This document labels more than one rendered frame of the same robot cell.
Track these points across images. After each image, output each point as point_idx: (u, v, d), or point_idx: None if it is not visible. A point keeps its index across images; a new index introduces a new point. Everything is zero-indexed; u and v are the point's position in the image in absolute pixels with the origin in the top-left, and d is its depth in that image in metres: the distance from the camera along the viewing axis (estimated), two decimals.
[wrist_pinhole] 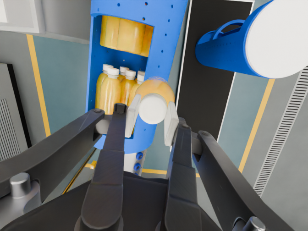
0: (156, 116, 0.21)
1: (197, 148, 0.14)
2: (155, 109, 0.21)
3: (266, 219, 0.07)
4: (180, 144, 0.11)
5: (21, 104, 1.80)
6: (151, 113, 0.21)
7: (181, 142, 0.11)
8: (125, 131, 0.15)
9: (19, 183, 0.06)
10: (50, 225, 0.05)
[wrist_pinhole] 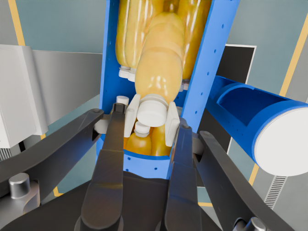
0: None
1: (198, 148, 0.14)
2: None
3: (266, 219, 0.07)
4: (181, 145, 0.11)
5: (23, 142, 1.79)
6: None
7: (182, 143, 0.11)
8: (124, 131, 0.15)
9: (19, 184, 0.06)
10: (50, 225, 0.05)
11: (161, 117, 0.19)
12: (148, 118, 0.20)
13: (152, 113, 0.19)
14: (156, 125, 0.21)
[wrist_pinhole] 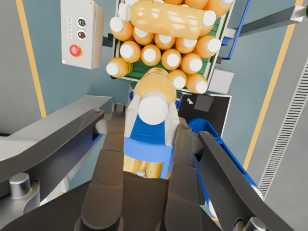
0: (128, 53, 0.49)
1: (198, 148, 0.14)
2: (127, 50, 0.48)
3: (266, 219, 0.07)
4: (181, 144, 0.11)
5: None
6: (125, 52, 0.49)
7: (181, 142, 0.11)
8: (124, 131, 0.15)
9: (19, 183, 0.06)
10: (50, 225, 0.05)
11: (164, 104, 0.19)
12: (150, 109, 0.19)
13: (155, 100, 0.19)
14: (157, 120, 0.20)
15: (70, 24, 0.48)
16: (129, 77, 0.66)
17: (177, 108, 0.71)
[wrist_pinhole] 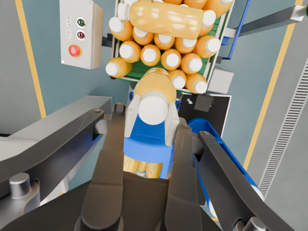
0: (127, 53, 0.48)
1: (198, 148, 0.14)
2: (126, 50, 0.48)
3: (266, 219, 0.07)
4: (181, 144, 0.11)
5: None
6: (125, 52, 0.48)
7: (181, 142, 0.11)
8: (124, 131, 0.15)
9: (19, 183, 0.06)
10: (50, 225, 0.05)
11: (164, 104, 0.19)
12: (150, 109, 0.19)
13: (155, 100, 0.19)
14: (157, 120, 0.20)
15: (69, 24, 0.48)
16: (128, 77, 0.66)
17: (177, 108, 0.71)
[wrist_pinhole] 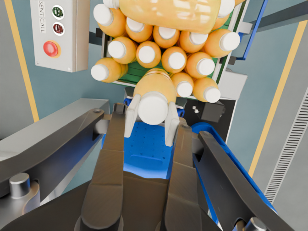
0: (118, 52, 0.37)
1: (197, 148, 0.14)
2: (117, 48, 0.37)
3: (266, 219, 0.07)
4: (181, 144, 0.11)
5: None
6: (115, 51, 0.37)
7: (181, 142, 0.11)
8: (124, 131, 0.15)
9: (19, 183, 0.06)
10: (50, 225, 0.05)
11: (164, 104, 0.19)
12: (150, 109, 0.19)
13: (155, 100, 0.19)
14: (157, 120, 0.20)
15: (42, 14, 0.37)
16: (122, 81, 0.55)
17: None
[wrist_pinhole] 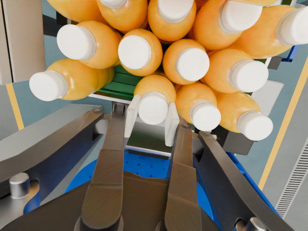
0: (78, 48, 0.19)
1: (198, 148, 0.14)
2: (75, 40, 0.18)
3: (266, 219, 0.07)
4: (181, 144, 0.11)
5: None
6: (71, 45, 0.19)
7: (181, 142, 0.11)
8: (124, 131, 0.15)
9: (19, 183, 0.06)
10: (50, 225, 0.05)
11: (164, 104, 0.19)
12: (150, 108, 0.19)
13: (155, 99, 0.19)
14: (157, 120, 0.20)
15: None
16: (103, 95, 0.36)
17: None
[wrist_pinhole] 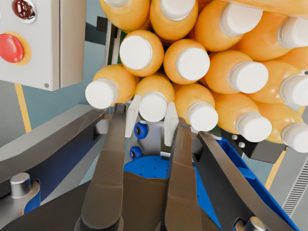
0: (140, 59, 0.19)
1: (197, 148, 0.14)
2: (138, 50, 0.19)
3: (266, 219, 0.07)
4: (180, 144, 0.11)
5: None
6: (133, 56, 0.19)
7: (181, 142, 0.11)
8: (125, 131, 0.15)
9: (19, 183, 0.06)
10: (50, 225, 0.05)
11: (215, 114, 0.21)
12: (202, 118, 0.22)
13: (208, 110, 0.21)
14: (207, 128, 0.22)
15: None
16: None
17: None
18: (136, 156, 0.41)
